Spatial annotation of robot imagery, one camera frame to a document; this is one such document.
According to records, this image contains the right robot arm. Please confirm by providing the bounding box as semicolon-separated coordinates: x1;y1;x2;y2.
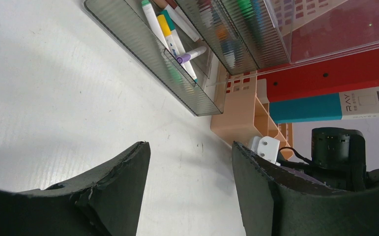
232;127;379;236

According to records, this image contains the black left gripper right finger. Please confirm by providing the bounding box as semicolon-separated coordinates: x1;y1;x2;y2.
232;142;379;236

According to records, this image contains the white marker teal cap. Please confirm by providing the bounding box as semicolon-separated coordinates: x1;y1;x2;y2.
161;10;198;82

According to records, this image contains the white marker green tip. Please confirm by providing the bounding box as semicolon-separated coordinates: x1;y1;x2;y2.
141;0;168;49

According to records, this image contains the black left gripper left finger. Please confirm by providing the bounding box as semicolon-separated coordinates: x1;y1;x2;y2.
0;142;151;236

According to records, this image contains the teal blue folder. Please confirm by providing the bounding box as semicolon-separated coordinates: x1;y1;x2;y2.
269;87;379;123

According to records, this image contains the white marker yellow cap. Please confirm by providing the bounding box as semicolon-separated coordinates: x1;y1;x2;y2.
157;14;180;58

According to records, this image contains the peach plastic file rack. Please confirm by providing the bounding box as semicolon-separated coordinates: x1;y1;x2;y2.
210;65;293;160

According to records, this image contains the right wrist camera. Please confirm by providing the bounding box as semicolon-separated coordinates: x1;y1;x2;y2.
248;136;280;166

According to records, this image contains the red folder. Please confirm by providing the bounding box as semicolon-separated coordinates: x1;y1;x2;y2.
257;48;379;102

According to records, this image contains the clear grey drawer organizer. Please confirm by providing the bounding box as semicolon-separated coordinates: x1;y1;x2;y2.
84;0;379;116

